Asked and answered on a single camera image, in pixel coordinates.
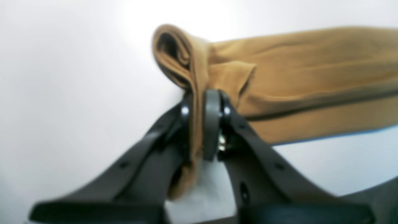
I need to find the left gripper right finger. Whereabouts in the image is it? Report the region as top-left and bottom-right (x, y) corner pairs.
(203, 89), (375, 224)

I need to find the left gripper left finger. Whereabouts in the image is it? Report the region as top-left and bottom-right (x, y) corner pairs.
(30, 93), (193, 224)

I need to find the brown T-shirt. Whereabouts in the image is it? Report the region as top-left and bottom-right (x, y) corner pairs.
(152, 25), (398, 199)

